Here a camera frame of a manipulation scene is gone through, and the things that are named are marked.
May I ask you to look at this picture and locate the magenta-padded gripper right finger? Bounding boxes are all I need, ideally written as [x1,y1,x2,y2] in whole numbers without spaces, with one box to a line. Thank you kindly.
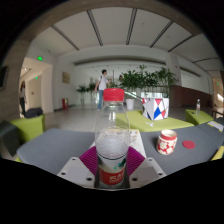
[125,145,167,190]

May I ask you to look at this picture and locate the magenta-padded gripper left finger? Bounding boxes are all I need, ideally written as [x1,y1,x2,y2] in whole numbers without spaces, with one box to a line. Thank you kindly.
[57,145,100,189]

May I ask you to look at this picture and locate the clear red-capped water bottle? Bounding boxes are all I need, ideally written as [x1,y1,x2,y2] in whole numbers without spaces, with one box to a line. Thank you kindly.
[94,87,131,190]

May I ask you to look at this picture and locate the small clear water bottle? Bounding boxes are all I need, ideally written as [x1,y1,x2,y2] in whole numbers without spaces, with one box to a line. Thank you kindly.
[195,98,202,116]

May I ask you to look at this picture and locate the red and white patterned cup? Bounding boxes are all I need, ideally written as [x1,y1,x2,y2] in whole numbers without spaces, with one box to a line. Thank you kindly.
[155,129,178,156]

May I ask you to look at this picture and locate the large lime green low table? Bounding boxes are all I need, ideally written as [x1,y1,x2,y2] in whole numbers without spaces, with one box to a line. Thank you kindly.
[115,109,195,133]

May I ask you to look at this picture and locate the flat round red coaster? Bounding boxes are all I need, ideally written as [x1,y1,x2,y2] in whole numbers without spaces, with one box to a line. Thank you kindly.
[181,139,196,150]

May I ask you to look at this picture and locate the white red blue geometric box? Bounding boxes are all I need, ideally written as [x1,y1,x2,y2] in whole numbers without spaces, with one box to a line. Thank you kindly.
[141,97,170,121]

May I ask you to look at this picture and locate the red fire extinguisher box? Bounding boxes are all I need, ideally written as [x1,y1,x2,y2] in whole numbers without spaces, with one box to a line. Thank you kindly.
[61,97,69,110]

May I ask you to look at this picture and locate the black bag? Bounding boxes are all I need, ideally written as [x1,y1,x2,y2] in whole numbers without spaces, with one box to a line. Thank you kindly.
[24,106,44,119]

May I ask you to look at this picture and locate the lime green block seat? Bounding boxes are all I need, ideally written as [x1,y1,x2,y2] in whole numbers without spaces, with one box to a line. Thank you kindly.
[185,108,214,126]

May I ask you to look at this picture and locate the yellow-edged white leaflet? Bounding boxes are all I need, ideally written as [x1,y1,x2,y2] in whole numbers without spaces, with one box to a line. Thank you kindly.
[207,120,224,132]

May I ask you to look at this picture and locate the person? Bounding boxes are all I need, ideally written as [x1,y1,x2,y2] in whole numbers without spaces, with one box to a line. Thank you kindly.
[116,73,124,89]
[94,69,111,111]
[18,80,28,118]

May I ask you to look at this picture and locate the group of potted green plants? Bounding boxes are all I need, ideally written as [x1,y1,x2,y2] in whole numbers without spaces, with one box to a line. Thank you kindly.
[75,64,179,101]

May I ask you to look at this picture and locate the framed wall picture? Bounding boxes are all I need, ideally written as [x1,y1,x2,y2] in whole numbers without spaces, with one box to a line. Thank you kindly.
[62,71,71,84]

